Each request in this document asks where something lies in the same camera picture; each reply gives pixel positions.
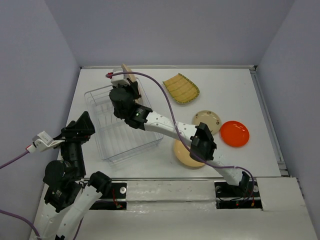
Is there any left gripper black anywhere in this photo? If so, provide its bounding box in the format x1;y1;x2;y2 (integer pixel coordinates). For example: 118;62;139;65
50;109;97;176

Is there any beige floral square plate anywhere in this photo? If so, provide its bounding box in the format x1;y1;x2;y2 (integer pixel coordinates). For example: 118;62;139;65
121;63;144;105

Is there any small beige flower plate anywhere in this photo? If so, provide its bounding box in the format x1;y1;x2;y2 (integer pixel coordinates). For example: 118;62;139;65
192;110;222;135

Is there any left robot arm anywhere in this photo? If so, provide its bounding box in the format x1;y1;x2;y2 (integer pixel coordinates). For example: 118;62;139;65
27;111;112;240

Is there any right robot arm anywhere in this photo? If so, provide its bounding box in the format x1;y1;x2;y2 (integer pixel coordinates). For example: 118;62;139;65
107;74;253;196

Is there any yellow bamboo pattern plate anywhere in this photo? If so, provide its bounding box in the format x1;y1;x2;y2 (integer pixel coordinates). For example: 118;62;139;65
162;73;200;105

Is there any large yellow round plate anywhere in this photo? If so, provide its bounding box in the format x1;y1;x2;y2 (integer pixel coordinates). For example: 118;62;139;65
173;140;205;168

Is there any orange round plate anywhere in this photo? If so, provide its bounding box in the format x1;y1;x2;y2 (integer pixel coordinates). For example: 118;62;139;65
219;120;250;148

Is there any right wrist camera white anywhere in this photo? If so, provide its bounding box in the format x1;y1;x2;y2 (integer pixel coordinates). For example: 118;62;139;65
105;68;130;87

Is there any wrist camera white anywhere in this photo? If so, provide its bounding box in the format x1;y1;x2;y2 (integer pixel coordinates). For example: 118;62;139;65
25;131;64;154
105;68;130;87

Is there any clear wire dish rack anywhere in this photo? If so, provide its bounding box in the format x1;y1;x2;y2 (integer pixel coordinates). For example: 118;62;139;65
84;84;164;164

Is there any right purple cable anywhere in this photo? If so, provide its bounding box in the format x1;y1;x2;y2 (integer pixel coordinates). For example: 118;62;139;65
109;70;256;203

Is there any purple cable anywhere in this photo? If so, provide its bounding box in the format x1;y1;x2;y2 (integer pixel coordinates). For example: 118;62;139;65
0;147;41;237
109;70;256;203

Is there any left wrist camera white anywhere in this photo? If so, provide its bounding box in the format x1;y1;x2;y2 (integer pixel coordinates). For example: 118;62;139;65
25;131;64;154

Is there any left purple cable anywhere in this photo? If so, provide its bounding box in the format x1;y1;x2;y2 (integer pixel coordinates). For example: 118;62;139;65
0;147;41;237

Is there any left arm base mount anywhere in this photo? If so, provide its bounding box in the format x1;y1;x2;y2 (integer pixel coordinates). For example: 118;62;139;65
90;181;127;211

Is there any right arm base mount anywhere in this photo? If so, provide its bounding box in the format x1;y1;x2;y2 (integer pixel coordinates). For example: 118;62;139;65
214;181;263;210

